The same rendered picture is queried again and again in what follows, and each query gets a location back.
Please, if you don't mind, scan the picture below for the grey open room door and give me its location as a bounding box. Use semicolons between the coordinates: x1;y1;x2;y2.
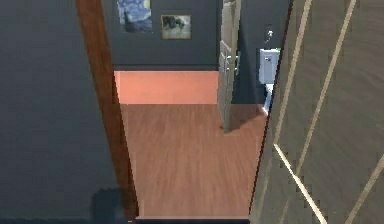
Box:
217;0;242;132

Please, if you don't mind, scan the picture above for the white toilet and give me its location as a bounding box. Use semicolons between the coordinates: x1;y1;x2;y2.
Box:
258;47;282;116

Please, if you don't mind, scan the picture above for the dark brown framed picture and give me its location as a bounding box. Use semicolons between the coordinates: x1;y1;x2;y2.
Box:
160;14;193;41

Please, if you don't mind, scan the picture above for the blue swirl framed painting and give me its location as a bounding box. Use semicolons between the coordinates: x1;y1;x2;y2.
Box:
117;0;153;34

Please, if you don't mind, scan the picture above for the grey panelled room door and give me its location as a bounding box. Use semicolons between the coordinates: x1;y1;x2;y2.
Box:
249;0;384;224

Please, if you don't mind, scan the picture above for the silver door handle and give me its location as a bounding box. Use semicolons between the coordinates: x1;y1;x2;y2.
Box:
225;50;241;76

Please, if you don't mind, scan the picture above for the brown wooden door frame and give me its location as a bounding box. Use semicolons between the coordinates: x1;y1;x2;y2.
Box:
75;0;140;220

